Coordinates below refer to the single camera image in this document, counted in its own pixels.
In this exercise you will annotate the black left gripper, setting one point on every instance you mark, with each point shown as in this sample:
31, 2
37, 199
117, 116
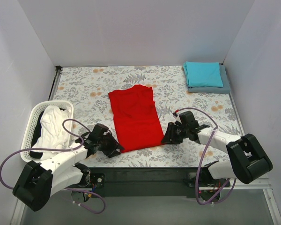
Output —
108, 145

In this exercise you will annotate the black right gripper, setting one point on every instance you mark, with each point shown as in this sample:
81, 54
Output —
174, 133

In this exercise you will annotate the red t shirt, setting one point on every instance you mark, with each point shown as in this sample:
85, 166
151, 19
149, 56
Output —
135, 118

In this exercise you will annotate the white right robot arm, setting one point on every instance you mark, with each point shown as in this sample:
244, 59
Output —
247, 159

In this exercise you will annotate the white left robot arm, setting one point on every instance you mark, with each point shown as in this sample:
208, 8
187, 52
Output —
40, 180

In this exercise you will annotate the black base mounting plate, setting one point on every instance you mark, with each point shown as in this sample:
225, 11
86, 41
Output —
143, 181

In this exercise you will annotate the folded turquoise t shirt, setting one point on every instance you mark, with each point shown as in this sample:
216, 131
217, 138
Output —
202, 74

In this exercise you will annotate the folded grey-blue t shirt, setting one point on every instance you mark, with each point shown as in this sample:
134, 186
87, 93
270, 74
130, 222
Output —
216, 90

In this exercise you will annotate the black garment in basket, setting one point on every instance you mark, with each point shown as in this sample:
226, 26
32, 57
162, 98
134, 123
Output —
36, 131

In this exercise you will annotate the white plastic laundry basket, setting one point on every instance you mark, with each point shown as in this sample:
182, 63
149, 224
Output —
34, 115

